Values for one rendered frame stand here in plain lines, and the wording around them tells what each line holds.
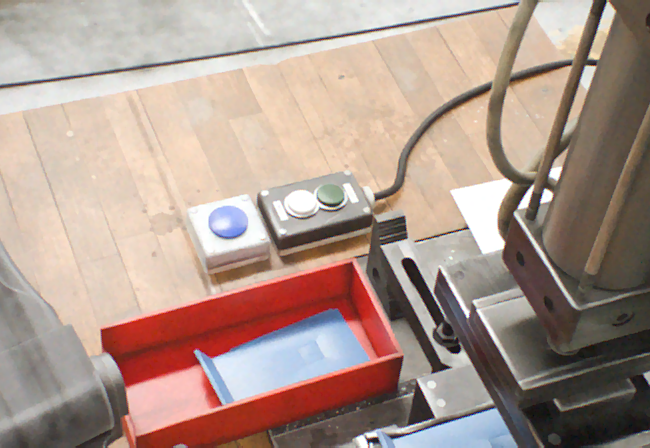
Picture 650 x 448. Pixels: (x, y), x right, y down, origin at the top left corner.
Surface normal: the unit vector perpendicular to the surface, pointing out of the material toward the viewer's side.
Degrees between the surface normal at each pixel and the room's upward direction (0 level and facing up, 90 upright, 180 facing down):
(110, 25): 0
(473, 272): 0
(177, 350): 0
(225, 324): 90
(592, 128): 90
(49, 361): 17
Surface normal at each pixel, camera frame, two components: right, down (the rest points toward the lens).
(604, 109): -0.90, 0.28
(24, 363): 0.24, -0.40
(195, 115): 0.08, -0.63
